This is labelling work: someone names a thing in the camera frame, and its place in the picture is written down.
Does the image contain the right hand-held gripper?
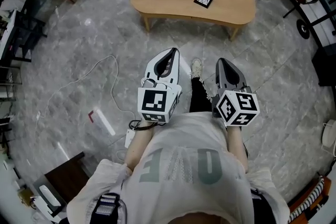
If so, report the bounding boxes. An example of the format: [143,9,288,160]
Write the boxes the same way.
[211,57,260,127]

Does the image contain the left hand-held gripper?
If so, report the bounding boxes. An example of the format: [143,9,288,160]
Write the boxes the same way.
[137,47,183,124]

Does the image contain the person's right forearm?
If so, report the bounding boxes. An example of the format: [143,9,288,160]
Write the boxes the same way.
[226,125,249,174]

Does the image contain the person's left forearm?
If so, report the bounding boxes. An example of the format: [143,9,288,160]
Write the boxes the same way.
[123,119,155,170]

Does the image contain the person's black trousers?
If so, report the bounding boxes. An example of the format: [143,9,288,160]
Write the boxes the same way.
[188,77,213,113]

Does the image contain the white power adapter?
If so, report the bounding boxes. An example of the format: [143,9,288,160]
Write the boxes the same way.
[124,128,136,150]

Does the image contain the person's right beige shoe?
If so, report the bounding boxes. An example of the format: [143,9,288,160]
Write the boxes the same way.
[189,58,203,79]

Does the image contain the person's white printed t-shirt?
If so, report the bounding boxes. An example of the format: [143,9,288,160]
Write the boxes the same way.
[67,112,291,224]

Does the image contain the white round appliance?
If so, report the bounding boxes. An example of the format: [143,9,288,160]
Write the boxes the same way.
[321,119,336,158]

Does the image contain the black cabinet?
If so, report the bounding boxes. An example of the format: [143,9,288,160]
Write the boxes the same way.
[311,47,336,87]

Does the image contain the dark wooden side table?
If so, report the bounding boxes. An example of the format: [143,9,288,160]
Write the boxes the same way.
[34,151,91,218]

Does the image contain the black white striped cloth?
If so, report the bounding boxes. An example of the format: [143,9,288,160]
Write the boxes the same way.
[288,175,326,222]

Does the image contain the orange wooden bench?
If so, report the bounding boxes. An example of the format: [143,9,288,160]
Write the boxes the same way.
[287,175,332,224]

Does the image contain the black metal rack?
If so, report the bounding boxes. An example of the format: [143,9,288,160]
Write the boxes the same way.
[0,9,48,63]

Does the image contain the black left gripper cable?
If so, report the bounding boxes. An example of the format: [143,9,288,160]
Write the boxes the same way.
[128,119,158,131]

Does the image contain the long white floor cable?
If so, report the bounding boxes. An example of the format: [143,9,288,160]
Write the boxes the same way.
[35,55,137,145]

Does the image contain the black wheeled cart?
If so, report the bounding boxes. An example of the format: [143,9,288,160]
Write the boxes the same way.
[282,0,336,56]

